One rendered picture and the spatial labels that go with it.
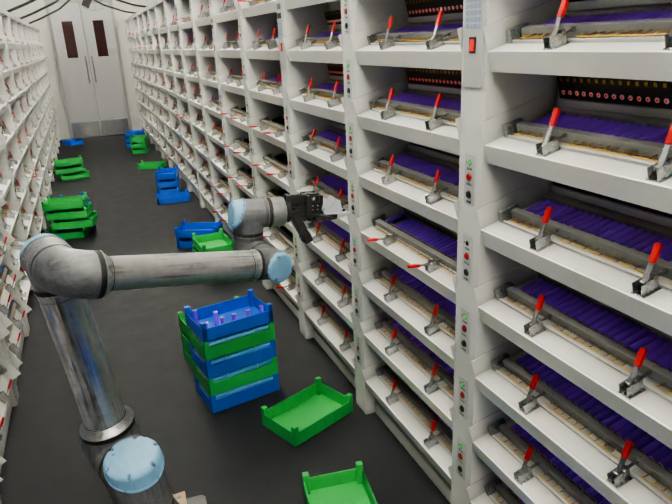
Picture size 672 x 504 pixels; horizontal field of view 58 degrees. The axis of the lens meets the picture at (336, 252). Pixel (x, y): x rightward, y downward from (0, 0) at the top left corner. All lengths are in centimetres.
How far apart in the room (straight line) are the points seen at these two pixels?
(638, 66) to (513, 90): 40
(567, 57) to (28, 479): 213
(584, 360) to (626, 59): 58
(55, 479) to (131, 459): 72
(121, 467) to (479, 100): 127
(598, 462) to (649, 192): 58
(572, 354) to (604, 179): 39
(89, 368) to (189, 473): 70
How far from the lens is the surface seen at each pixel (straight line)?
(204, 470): 227
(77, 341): 168
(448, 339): 178
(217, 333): 239
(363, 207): 209
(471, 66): 143
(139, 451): 176
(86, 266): 148
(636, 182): 111
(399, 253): 187
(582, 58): 118
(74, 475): 242
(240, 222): 179
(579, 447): 143
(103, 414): 181
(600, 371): 130
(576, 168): 120
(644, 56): 109
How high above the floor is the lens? 140
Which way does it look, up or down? 20 degrees down
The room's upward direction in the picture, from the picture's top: 3 degrees counter-clockwise
